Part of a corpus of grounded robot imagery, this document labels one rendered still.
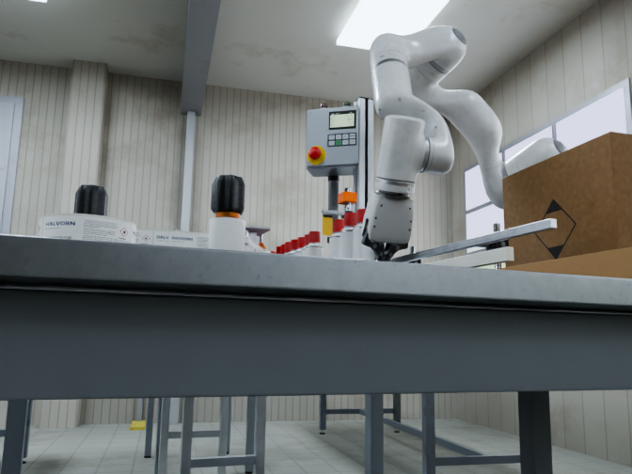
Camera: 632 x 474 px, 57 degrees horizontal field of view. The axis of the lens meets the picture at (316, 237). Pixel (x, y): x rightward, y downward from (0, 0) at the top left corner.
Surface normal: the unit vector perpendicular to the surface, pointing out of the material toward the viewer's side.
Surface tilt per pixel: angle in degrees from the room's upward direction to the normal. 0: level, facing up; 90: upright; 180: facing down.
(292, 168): 90
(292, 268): 90
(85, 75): 90
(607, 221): 90
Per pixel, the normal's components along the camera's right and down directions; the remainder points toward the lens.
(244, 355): 0.36, -0.15
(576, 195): -0.96, -0.07
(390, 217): 0.30, 0.21
